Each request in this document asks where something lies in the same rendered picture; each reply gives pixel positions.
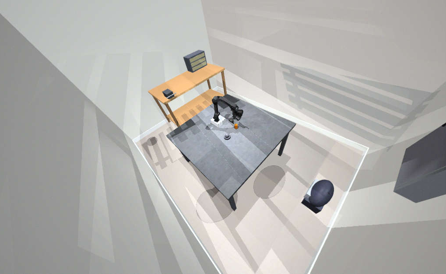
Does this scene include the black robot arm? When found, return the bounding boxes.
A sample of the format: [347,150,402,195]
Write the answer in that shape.
[212,96,243,122]

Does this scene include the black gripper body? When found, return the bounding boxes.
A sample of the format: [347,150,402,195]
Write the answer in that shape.
[228,113,237,123]

